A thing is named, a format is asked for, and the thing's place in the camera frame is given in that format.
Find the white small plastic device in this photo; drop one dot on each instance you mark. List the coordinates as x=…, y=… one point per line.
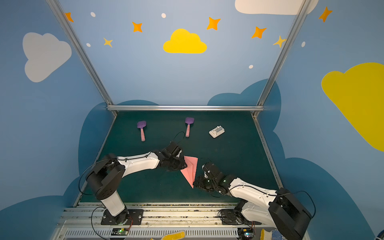
x=214, y=133

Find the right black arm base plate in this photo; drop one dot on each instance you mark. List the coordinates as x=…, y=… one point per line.
x=234, y=217

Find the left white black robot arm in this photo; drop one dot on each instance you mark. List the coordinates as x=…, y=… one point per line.
x=106, y=175

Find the purple pink spatula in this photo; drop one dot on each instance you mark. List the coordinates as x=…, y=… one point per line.
x=189, y=121
x=141, y=125

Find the aluminium frame post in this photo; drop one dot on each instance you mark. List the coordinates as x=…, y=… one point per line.
x=59, y=13
x=292, y=34

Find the horizontal aluminium frame bar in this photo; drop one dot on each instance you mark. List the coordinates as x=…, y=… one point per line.
x=183, y=108

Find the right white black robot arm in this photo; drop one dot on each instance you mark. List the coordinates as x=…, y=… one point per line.
x=278, y=208

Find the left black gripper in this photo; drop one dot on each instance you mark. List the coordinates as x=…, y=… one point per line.
x=178, y=162

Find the green circuit board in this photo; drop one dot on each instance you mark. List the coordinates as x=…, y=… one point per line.
x=245, y=234
x=120, y=231

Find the right purple pink spatula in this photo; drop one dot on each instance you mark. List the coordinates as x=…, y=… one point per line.
x=189, y=121

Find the yellow glove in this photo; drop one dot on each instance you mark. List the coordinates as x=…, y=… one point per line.
x=174, y=236

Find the right aluminium frame post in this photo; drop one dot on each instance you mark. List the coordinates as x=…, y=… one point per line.
x=292, y=34

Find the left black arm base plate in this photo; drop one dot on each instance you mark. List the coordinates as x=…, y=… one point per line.
x=126, y=217

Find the blue white glove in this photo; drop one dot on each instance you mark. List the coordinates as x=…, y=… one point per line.
x=272, y=235

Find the left aluminium frame post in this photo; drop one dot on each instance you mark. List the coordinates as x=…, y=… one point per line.
x=59, y=13

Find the pink square paper sheet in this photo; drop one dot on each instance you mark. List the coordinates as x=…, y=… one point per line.
x=190, y=171

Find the left green circuit board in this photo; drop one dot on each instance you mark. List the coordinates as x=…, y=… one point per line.
x=120, y=231

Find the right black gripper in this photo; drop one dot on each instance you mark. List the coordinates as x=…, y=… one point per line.
x=202, y=180

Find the right green circuit board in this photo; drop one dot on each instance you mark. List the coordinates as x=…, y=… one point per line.
x=245, y=234

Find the left purple pink spatula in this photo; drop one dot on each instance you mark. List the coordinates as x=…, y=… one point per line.
x=141, y=125

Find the aluminium front rail base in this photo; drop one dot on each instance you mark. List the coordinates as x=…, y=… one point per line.
x=199, y=221

